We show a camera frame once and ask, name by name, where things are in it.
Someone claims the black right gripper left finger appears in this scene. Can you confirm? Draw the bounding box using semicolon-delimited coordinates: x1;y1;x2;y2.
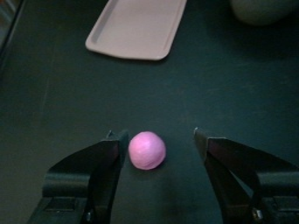
25;129;129;224

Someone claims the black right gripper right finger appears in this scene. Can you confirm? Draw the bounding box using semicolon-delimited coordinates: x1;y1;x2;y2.
192;126;299;224

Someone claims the pink ball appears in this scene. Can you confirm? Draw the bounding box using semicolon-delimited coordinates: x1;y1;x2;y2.
126;130;168;171

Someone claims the pink rectangular plate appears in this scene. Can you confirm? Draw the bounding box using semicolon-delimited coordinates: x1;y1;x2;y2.
83;0;188;61

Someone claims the grey plastic cup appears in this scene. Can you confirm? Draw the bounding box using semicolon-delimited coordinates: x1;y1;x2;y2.
228;0;299;27

